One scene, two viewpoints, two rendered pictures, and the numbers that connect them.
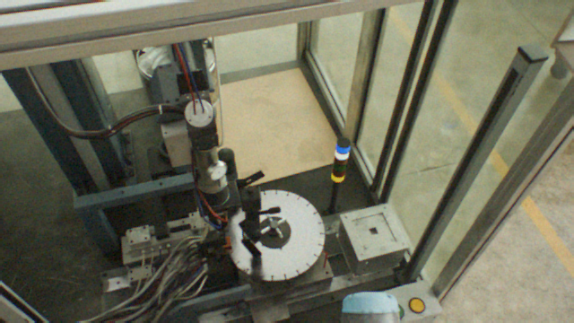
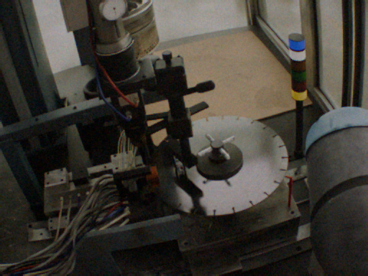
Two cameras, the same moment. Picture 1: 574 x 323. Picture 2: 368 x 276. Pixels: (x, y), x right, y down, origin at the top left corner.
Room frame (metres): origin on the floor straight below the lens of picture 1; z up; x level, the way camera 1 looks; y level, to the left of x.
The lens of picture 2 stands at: (-0.03, -0.08, 1.69)
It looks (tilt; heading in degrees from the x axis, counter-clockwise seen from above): 40 degrees down; 13
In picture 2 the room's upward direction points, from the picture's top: 11 degrees counter-clockwise
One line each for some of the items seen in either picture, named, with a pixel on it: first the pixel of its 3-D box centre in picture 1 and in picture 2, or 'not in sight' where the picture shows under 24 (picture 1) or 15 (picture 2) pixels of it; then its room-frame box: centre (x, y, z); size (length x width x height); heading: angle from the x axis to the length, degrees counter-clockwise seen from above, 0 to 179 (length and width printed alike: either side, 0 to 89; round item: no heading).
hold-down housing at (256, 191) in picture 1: (251, 207); (175, 95); (0.69, 0.10, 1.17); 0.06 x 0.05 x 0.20; 98
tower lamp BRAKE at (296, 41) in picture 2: (343, 145); (296, 42); (0.95, -0.18, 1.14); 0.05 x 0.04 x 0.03; 17
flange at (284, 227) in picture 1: (273, 230); (218, 157); (0.74, 0.03, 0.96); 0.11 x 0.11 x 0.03
